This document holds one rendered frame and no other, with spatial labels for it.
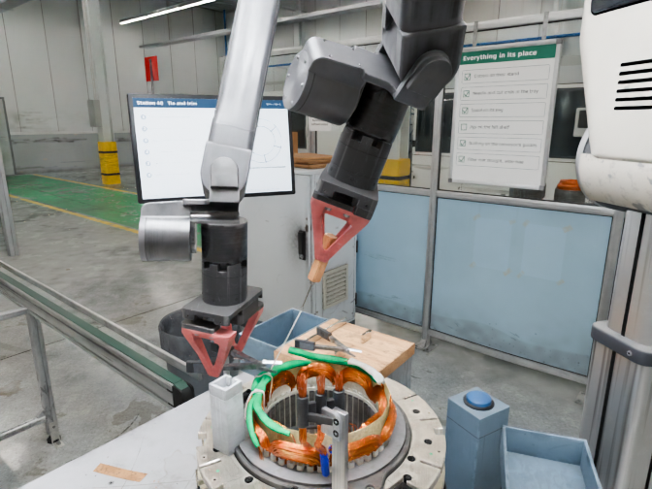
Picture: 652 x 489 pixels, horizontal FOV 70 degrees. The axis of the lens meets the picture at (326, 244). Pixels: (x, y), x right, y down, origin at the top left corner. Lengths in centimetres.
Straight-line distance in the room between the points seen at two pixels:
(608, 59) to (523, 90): 198
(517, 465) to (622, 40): 59
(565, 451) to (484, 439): 13
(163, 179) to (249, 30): 95
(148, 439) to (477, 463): 73
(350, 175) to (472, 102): 237
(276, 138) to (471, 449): 116
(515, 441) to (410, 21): 58
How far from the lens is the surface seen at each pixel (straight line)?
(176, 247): 58
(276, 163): 164
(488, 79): 282
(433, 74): 45
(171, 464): 115
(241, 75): 65
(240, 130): 61
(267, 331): 105
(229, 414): 60
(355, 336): 97
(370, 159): 50
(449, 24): 45
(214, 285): 60
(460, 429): 86
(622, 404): 85
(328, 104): 46
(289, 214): 294
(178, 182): 158
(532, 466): 77
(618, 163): 76
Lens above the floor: 149
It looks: 15 degrees down
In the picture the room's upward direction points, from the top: straight up
